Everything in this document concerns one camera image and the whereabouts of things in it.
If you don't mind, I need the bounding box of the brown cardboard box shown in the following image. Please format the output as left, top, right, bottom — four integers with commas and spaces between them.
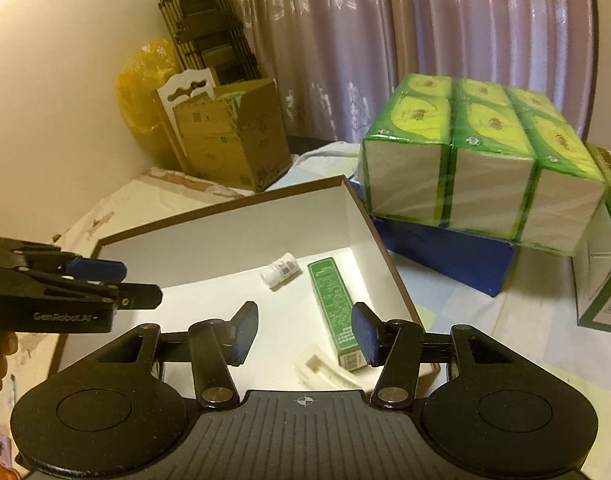
173, 79, 292, 193

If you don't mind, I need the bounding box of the white plastic piece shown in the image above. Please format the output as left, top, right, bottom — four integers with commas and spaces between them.
293, 344, 363, 390

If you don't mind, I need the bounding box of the pastel checked quilt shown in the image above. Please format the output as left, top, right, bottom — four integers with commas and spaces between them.
280, 137, 611, 461

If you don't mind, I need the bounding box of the blue box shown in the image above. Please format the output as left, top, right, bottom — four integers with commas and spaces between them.
348, 172, 516, 298

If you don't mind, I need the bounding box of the small white bottle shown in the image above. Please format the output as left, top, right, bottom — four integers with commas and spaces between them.
260, 254, 302, 291

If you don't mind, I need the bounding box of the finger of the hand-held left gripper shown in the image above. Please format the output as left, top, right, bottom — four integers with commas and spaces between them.
23, 247, 127, 282
30, 274, 163, 311

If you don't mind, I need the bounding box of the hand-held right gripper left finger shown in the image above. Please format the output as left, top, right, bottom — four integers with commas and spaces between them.
93, 301, 260, 407

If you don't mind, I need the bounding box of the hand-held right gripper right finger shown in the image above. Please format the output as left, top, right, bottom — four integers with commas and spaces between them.
351, 302, 516, 408

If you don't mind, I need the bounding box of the long green box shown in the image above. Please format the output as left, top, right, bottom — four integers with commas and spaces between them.
307, 257, 381, 372

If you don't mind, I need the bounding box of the yellow plastic bag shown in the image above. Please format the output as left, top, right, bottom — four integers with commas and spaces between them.
116, 37, 181, 135

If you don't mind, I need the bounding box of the purple patterned curtain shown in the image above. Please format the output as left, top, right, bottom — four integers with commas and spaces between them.
220, 0, 601, 151

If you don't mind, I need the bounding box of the green and white carton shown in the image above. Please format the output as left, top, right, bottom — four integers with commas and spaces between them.
575, 142, 611, 333

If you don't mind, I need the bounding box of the black folding cart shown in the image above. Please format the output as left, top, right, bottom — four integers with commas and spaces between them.
158, 0, 264, 83

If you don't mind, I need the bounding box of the white ornate board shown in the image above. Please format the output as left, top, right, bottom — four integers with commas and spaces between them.
153, 67, 219, 171

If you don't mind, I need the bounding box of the pack of green tissue boxes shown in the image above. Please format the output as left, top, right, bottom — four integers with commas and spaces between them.
358, 72, 609, 256

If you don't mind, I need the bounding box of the brown box with white inside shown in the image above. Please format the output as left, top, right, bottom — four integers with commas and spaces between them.
48, 175, 442, 391

